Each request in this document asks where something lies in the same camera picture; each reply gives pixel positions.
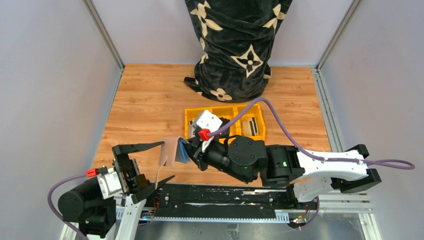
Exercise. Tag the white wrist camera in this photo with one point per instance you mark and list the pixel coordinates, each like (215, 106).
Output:
(110, 185)
(208, 123)

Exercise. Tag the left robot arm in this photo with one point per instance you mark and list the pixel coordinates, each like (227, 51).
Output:
(108, 205)

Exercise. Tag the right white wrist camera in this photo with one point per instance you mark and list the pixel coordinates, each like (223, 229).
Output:
(208, 123)

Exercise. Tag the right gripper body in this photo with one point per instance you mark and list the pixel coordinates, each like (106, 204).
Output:
(197, 154)

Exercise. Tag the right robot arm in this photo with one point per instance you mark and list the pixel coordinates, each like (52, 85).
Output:
(284, 166)

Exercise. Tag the yellow plastic end bin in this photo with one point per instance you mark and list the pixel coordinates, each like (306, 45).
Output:
(256, 111)

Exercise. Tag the black floral blanket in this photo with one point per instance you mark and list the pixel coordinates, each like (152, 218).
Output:
(237, 39)

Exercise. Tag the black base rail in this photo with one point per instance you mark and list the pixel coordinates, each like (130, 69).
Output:
(227, 204)

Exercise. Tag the pink leather card holder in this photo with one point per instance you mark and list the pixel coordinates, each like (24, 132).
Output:
(172, 150)

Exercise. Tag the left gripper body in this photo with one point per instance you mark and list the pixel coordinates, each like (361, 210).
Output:
(125, 168)

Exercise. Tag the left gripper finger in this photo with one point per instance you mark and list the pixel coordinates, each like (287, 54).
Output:
(149, 190)
(121, 152)

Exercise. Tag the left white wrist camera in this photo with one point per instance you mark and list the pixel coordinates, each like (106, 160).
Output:
(110, 185)

